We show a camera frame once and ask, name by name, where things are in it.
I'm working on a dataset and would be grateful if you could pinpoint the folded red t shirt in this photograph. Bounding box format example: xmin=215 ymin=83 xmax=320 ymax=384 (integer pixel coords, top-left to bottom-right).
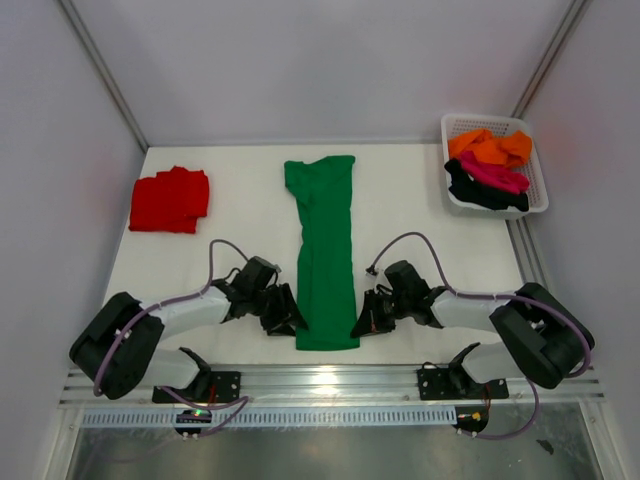
xmin=128 ymin=166 xmax=210 ymax=235

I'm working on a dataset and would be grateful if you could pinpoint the white slotted cable duct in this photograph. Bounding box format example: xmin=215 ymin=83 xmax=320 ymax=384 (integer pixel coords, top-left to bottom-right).
xmin=81 ymin=405 xmax=455 ymax=429

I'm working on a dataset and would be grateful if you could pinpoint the right black controller board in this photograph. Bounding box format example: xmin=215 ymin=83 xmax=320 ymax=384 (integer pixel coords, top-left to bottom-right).
xmin=453 ymin=406 xmax=490 ymax=436

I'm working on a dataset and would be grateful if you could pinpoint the orange t shirt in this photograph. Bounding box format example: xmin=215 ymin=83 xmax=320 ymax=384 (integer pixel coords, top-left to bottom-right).
xmin=447 ymin=129 xmax=533 ymax=169

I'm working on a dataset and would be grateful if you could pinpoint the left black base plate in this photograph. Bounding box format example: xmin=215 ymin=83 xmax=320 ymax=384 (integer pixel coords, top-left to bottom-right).
xmin=152 ymin=371 xmax=241 ymax=404

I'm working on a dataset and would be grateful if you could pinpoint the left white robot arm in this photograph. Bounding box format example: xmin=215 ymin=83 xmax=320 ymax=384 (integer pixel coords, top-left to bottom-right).
xmin=69 ymin=256 xmax=308 ymax=403

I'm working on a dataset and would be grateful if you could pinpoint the black controller board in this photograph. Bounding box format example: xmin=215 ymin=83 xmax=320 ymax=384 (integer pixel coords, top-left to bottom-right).
xmin=173 ymin=409 xmax=212 ymax=438
xmin=453 ymin=406 xmax=490 ymax=436

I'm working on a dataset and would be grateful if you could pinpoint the white plastic basket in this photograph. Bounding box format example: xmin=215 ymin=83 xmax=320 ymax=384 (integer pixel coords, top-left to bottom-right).
xmin=441 ymin=114 xmax=549 ymax=220

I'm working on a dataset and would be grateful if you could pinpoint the pink t shirt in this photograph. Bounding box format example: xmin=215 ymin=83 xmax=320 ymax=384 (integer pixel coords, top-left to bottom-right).
xmin=458 ymin=151 xmax=530 ymax=195

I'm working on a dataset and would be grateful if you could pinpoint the left black controller board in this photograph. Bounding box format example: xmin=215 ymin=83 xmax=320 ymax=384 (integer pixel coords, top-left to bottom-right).
xmin=173 ymin=409 xmax=212 ymax=438

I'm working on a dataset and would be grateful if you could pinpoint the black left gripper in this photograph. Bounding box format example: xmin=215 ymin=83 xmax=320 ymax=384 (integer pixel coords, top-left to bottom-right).
xmin=248 ymin=284 xmax=307 ymax=338

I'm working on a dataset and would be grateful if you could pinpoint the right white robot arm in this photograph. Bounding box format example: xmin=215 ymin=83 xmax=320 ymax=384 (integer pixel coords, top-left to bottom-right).
xmin=350 ymin=260 xmax=595 ymax=398

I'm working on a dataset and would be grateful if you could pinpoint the right corner frame post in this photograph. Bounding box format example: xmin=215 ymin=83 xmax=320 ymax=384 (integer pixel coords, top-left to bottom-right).
xmin=511 ymin=0 xmax=593 ymax=119

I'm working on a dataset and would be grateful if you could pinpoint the black t shirt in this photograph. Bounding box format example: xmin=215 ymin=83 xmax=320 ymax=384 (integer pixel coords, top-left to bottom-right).
xmin=444 ymin=159 xmax=529 ymax=212

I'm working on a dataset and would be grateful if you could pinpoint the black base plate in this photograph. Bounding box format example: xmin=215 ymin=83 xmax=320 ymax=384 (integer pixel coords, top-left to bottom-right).
xmin=152 ymin=371 xmax=241 ymax=404
xmin=416 ymin=365 xmax=509 ymax=401

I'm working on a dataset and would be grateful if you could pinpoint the green t shirt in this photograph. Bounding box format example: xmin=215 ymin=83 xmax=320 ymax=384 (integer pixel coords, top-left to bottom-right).
xmin=284 ymin=155 xmax=360 ymax=351

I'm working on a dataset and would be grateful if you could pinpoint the left corner frame post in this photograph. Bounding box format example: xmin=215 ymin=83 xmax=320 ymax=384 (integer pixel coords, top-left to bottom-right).
xmin=54 ymin=0 xmax=150 ymax=153

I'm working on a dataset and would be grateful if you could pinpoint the corner frame post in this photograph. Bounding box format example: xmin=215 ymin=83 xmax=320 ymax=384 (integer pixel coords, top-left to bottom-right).
xmin=54 ymin=0 xmax=150 ymax=153
xmin=511 ymin=0 xmax=593 ymax=119

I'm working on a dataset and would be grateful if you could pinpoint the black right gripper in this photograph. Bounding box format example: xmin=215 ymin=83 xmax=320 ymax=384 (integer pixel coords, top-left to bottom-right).
xmin=352 ymin=288 xmax=411 ymax=339

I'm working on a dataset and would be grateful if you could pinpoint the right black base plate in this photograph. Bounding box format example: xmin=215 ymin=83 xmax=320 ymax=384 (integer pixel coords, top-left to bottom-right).
xmin=416 ymin=365 xmax=509 ymax=401

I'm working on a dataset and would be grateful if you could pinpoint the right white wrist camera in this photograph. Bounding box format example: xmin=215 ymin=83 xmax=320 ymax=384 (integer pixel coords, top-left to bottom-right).
xmin=365 ymin=266 xmax=385 ymax=280

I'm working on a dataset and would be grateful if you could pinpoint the aluminium front rail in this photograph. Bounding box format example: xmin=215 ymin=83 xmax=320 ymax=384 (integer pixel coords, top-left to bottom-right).
xmin=58 ymin=364 xmax=605 ymax=408

